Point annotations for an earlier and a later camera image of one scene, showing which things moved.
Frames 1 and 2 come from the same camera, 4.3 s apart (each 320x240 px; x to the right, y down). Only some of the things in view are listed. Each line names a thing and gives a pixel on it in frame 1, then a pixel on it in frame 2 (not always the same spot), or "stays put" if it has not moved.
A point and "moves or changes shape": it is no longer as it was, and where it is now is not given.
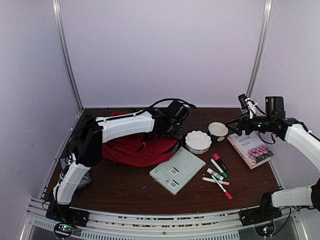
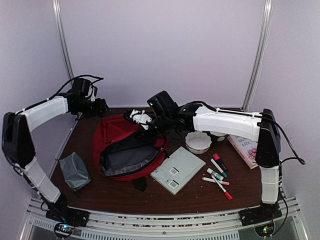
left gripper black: (179, 134) -> (101, 109)
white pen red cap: (228, 195) stays put
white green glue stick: (217, 175) stays put
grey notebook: (175, 172) stays put
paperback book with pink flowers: (251, 147) stays put
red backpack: (140, 151) moves or changes shape
